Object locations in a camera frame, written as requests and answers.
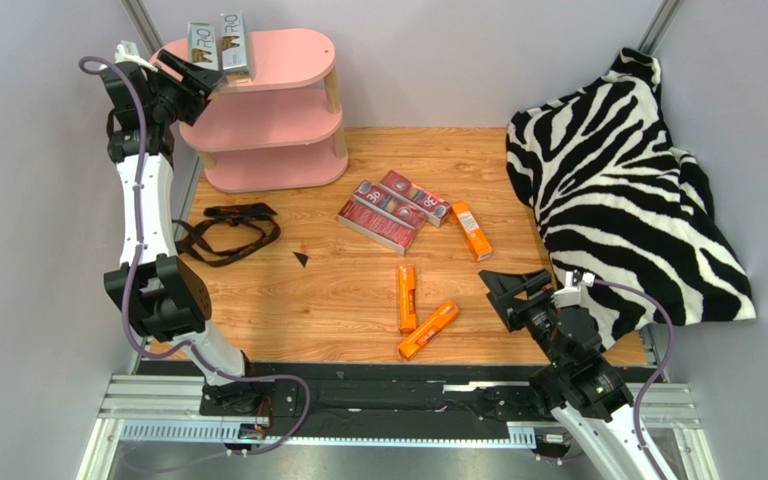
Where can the zebra print cloth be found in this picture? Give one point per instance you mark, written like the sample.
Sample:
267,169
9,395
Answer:
613,195

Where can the red toothpaste box front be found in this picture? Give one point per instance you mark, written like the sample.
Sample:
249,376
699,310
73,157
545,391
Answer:
377,227

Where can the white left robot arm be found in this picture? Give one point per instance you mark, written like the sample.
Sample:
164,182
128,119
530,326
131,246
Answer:
159,296

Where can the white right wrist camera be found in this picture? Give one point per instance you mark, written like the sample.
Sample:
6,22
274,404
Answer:
576,283

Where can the red toothpaste box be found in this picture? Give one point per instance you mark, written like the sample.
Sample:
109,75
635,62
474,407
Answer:
377,227
435,208
388,205

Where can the teal silver toothpaste box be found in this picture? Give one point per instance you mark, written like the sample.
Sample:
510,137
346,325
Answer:
202,46

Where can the red toothpaste box back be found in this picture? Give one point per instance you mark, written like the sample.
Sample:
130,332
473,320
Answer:
435,208

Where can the orange toothpaste box diagonal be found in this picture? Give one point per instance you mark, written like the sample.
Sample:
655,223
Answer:
409,347

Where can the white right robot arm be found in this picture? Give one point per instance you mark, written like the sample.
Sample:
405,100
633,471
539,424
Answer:
579,388

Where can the pink three-tier shelf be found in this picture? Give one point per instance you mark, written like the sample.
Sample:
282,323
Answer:
283,128

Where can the small black triangle piece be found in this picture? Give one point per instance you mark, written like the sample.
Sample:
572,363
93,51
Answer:
302,258

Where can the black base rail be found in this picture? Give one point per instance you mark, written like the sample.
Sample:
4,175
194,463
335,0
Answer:
431,405

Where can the red toothpaste box middle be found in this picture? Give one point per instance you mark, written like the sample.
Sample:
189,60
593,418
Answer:
388,205

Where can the orange toothpaste box far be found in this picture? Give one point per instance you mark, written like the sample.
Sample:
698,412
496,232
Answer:
475,237

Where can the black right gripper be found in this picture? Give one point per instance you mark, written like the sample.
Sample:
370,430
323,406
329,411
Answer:
527,309

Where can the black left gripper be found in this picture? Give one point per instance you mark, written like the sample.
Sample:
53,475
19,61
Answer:
198,84

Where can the orange toothpaste box upright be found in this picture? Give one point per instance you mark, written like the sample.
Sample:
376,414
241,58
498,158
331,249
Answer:
407,285

